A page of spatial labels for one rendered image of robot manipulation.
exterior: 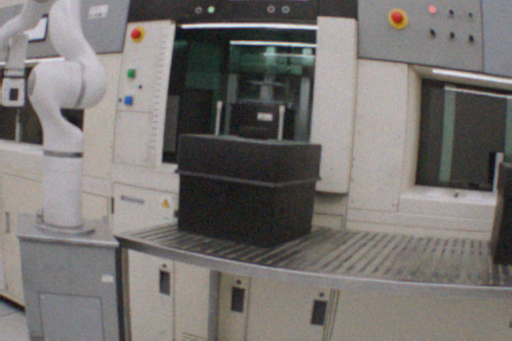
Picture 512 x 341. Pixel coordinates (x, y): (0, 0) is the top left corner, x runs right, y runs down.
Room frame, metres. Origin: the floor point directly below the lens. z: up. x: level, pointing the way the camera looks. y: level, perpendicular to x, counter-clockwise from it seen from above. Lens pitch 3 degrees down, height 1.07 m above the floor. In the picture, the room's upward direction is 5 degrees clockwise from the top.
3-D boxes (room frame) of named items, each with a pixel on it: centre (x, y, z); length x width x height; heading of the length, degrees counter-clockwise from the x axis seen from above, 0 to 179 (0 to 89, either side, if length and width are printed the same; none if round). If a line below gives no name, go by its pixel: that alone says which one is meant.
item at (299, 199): (1.62, 0.01, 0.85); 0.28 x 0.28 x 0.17; 63
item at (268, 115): (2.59, -0.02, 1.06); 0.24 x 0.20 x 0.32; 68
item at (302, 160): (1.62, 0.01, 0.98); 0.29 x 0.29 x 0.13; 62
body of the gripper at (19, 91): (1.82, 0.89, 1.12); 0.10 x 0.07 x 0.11; 133
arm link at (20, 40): (1.82, 0.89, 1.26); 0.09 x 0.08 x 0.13; 133
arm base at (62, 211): (1.38, 0.48, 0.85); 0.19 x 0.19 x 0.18
